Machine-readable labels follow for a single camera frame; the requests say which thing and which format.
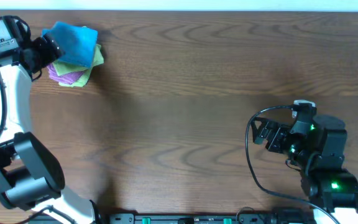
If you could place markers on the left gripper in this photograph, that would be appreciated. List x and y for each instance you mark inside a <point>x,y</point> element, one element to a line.
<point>46,46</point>

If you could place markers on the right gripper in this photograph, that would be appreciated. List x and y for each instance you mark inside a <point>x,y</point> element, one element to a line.
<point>279,130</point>

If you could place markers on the blue microfiber cloth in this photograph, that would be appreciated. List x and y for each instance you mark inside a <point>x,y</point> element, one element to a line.
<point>76,42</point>

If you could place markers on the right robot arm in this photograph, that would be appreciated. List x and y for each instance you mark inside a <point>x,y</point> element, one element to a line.
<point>314,145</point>

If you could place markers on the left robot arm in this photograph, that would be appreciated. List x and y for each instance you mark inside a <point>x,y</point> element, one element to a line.
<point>31,177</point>

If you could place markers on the green folded cloth top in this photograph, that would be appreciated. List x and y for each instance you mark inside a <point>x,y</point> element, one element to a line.
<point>89,61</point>

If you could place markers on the green folded cloth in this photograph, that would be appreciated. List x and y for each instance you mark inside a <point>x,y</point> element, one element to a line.
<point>89,61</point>
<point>82,79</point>

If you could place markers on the purple folded cloth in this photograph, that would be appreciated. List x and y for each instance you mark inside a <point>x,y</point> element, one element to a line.
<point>57,69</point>

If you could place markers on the green folded cloth bottom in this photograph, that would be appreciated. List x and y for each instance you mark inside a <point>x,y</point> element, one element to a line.
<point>82,79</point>

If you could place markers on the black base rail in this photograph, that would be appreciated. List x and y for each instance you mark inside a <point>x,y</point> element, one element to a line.
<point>245,215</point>

